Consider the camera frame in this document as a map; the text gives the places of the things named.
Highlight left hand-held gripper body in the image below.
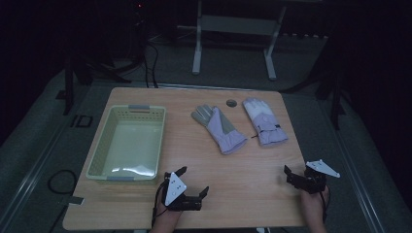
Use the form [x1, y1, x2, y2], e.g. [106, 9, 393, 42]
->
[161, 171, 204, 213]

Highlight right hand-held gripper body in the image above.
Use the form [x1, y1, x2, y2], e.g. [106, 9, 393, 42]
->
[285, 159, 341, 195]

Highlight purple and white winter glove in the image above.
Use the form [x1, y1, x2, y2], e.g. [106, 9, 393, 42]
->
[242, 97, 290, 148]
[190, 104, 249, 155]

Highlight light green plastic basket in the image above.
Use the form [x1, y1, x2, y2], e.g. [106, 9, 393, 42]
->
[86, 104, 167, 183]

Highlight person's right hand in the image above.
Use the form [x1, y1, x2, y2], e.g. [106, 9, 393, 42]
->
[299, 185, 331, 226]

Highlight person's left hand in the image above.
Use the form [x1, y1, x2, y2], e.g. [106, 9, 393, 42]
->
[150, 207, 183, 233]

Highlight black metal stand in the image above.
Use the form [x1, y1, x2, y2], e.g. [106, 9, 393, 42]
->
[55, 57, 132, 117]
[314, 62, 347, 131]

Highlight dark equipment with red light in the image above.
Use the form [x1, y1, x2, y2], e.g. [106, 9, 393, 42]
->
[130, 0, 148, 62]

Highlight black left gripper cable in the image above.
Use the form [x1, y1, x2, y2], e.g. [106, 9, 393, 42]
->
[151, 179, 170, 228]

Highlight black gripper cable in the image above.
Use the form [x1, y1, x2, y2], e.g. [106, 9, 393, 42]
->
[151, 179, 170, 228]
[319, 184, 332, 224]

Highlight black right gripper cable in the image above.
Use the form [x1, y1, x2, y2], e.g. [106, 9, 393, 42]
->
[319, 184, 332, 224]

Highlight grey floor rail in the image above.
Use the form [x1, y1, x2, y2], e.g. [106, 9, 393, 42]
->
[334, 134, 388, 233]
[0, 111, 77, 227]

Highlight black hanging cables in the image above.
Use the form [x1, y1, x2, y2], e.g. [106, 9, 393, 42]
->
[141, 40, 160, 89]

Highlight black rectangular floor frame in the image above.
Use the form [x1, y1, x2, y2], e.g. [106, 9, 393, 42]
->
[70, 114, 94, 129]

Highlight black looped floor cable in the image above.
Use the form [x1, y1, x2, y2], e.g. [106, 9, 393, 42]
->
[47, 169, 79, 196]

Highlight white metal stand frame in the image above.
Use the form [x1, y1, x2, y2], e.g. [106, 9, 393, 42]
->
[177, 0, 288, 82]

